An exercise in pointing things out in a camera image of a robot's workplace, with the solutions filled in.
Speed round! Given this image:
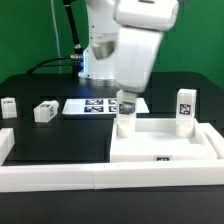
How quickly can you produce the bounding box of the white sheet with tags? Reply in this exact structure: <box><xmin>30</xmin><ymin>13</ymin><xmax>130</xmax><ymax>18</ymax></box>
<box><xmin>61</xmin><ymin>97</ymin><xmax>150</xmax><ymax>116</ymax></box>

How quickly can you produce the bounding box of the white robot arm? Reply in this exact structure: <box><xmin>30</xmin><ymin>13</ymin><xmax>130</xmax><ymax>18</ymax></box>
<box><xmin>79</xmin><ymin>0</ymin><xmax>180</xmax><ymax>115</ymax></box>

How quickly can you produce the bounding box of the black cable hose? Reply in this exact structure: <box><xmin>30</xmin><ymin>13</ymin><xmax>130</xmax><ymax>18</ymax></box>
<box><xmin>25</xmin><ymin>0</ymin><xmax>84</xmax><ymax>75</ymax></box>

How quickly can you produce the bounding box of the white right barrier wall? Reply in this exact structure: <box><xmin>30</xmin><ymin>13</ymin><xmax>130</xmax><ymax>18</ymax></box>
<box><xmin>200</xmin><ymin>123</ymin><xmax>224</xmax><ymax>159</ymax></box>

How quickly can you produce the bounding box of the white front barrier wall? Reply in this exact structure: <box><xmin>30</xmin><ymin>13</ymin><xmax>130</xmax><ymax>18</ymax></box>
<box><xmin>0</xmin><ymin>160</ymin><xmax>224</xmax><ymax>192</ymax></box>

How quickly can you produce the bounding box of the white square tabletop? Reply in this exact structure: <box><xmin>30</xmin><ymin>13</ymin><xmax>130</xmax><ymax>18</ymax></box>
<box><xmin>110</xmin><ymin>118</ymin><xmax>218</xmax><ymax>162</ymax></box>

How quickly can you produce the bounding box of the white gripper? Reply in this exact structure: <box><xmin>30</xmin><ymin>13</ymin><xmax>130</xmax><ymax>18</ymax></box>
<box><xmin>115</xmin><ymin>27</ymin><xmax>163</xmax><ymax>114</ymax></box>

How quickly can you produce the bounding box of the white barrier wall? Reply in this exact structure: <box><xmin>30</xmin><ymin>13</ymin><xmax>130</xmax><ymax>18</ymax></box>
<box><xmin>0</xmin><ymin>128</ymin><xmax>15</xmax><ymax>166</ymax></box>
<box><xmin>200</xmin><ymin>123</ymin><xmax>224</xmax><ymax>159</ymax></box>
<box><xmin>0</xmin><ymin>160</ymin><xmax>224</xmax><ymax>192</ymax></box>

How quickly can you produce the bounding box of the white left barrier wall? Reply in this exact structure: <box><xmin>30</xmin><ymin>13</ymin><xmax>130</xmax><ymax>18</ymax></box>
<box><xmin>0</xmin><ymin>128</ymin><xmax>15</xmax><ymax>166</ymax></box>

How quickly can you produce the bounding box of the grey thin cable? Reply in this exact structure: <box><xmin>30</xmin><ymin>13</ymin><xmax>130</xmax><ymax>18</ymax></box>
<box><xmin>50</xmin><ymin>0</ymin><xmax>63</xmax><ymax>75</ymax></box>

